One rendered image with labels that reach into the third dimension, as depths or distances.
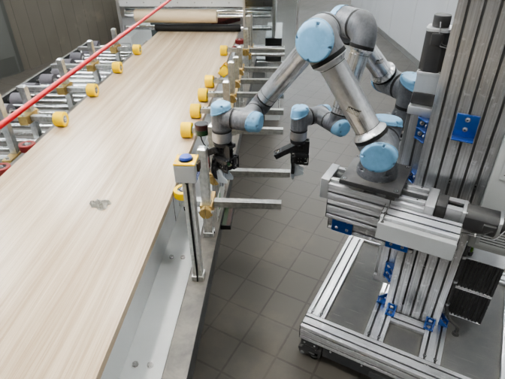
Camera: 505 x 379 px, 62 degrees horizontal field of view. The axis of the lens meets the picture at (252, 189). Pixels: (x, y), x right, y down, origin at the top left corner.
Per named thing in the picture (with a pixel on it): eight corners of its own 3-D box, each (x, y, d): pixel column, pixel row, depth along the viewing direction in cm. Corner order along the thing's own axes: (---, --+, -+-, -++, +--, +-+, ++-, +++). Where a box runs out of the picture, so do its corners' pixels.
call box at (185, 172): (200, 174, 140) (198, 153, 136) (196, 186, 134) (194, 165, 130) (179, 174, 141) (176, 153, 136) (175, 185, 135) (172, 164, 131)
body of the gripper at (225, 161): (226, 176, 162) (225, 148, 156) (210, 168, 167) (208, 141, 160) (239, 168, 167) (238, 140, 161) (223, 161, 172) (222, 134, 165)
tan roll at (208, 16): (270, 21, 410) (270, 7, 403) (270, 24, 400) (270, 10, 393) (128, 20, 419) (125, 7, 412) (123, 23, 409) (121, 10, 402)
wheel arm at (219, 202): (281, 207, 180) (281, 198, 178) (281, 211, 177) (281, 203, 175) (180, 203, 183) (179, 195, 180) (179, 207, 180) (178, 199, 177)
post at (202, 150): (214, 240, 188) (207, 144, 161) (213, 245, 185) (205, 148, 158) (207, 240, 188) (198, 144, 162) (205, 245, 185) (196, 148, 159)
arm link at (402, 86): (409, 111, 184) (415, 81, 177) (387, 101, 194) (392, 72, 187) (428, 106, 189) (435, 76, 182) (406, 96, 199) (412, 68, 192)
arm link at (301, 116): (314, 107, 178) (297, 111, 175) (312, 131, 184) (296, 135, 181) (303, 101, 184) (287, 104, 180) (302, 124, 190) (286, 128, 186)
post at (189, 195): (205, 273, 164) (195, 174, 139) (203, 282, 160) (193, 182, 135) (194, 272, 164) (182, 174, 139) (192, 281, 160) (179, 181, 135)
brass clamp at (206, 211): (217, 200, 185) (216, 191, 182) (213, 219, 173) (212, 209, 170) (204, 200, 185) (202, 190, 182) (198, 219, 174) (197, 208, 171)
